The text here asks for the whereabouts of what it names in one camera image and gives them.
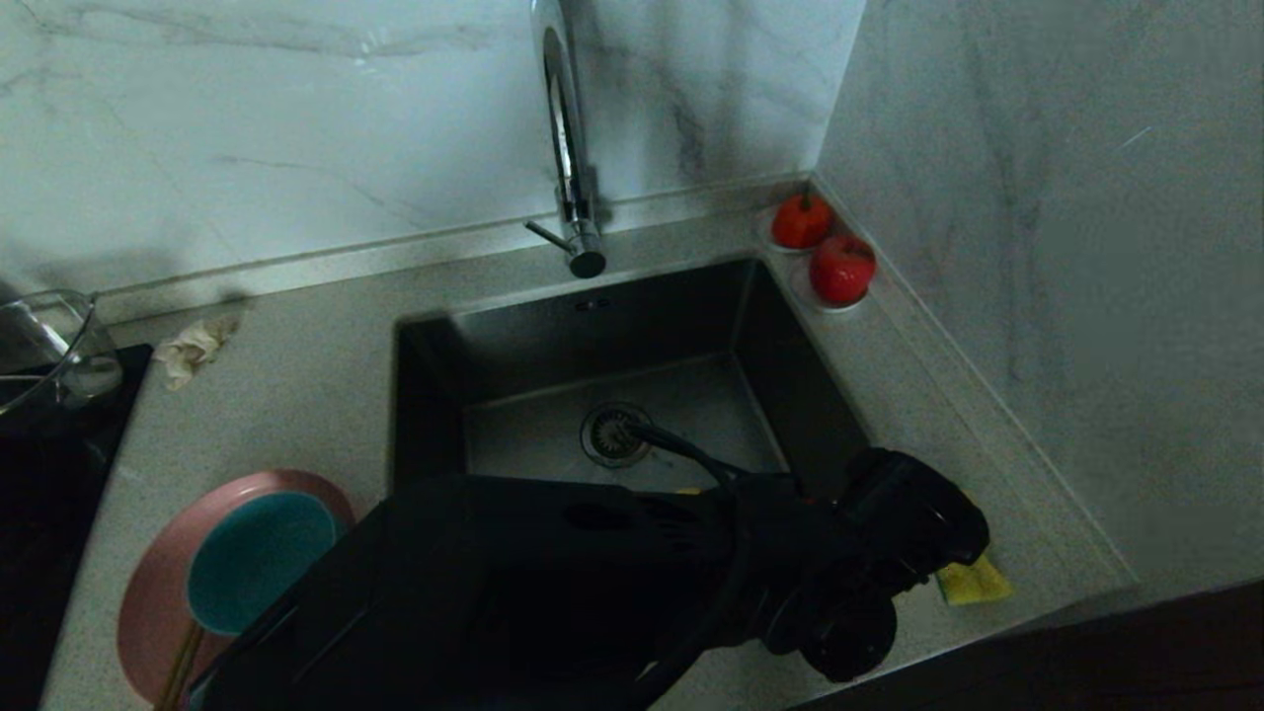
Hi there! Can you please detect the yellow sponge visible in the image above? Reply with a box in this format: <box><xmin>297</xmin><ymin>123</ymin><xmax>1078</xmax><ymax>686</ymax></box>
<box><xmin>933</xmin><ymin>553</ymin><xmax>1015</xmax><ymax>606</ymax></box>

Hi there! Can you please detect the stainless steel sink basin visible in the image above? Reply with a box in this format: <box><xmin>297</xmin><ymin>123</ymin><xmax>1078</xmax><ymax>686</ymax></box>
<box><xmin>390</xmin><ymin>259</ymin><xmax>872</xmax><ymax>495</ymax></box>

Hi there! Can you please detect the small white dish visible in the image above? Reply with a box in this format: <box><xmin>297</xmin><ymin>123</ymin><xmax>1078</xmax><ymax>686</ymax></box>
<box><xmin>753</xmin><ymin>202</ymin><xmax>835</xmax><ymax>258</ymax></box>
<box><xmin>787</xmin><ymin>255</ymin><xmax>868</xmax><ymax>315</ymax></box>

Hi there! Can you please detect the red apple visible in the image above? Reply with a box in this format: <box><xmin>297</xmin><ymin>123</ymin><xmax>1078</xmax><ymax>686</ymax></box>
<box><xmin>808</xmin><ymin>235</ymin><xmax>876</xmax><ymax>305</ymax></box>

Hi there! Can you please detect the orange-red tomato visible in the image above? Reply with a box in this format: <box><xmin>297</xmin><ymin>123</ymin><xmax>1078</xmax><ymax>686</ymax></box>
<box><xmin>770</xmin><ymin>188</ymin><xmax>832</xmax><ymax>250</ymax></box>

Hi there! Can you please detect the round metal drain strainer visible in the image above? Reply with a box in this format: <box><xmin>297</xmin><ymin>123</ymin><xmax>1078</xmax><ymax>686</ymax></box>
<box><xmin>580</xmin><ymin>402</ymin><xmax>656</xmax><ymax>469</ymax></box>

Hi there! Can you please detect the chrome kitchen faucet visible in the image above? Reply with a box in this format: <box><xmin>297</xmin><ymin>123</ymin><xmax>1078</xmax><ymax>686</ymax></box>
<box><xmin>523</xmin><ymin>0</ymin><xmax>608</xmax><ymax>280</ymax></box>

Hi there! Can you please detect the teal bowl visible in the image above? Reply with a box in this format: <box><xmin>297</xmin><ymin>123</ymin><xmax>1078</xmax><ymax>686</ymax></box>
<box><xmin>188</xmin><ymin>491</ymin><xmax>343</xmax><ymax>637</ymax></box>

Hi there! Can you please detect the crumpled white tissue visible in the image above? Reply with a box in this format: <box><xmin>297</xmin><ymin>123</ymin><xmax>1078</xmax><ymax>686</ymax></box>
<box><xmin>156</xmin><ymin>314</ymin><xmax>240</xmax><ymax>389</ymax></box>

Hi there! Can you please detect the pink plate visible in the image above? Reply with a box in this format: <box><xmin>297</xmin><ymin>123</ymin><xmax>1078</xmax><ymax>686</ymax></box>
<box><xmin>117</xmin><ymin>470</ymin><xmax>356</xmax><ymax>708</ymax></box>

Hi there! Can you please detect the black cooktop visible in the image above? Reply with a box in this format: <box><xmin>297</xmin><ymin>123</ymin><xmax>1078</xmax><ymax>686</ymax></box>
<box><xmin>0</xmin><ymin>343</ymin><xmax>157</xmax><ymax>711</ymax></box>

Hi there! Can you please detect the clear glass pot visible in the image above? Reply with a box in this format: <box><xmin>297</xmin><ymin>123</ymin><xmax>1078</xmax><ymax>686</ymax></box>
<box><xmin>0</xmin><ymin>288</ymin><xmax>125</xmax><ymax>435</ymax></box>

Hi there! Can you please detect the long black arm cable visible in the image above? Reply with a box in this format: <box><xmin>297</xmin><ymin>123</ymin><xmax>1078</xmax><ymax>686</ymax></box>
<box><xmin>630</xmin><ymin>422</ymin><xmax>756</xmax><ymax>487</ymax></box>

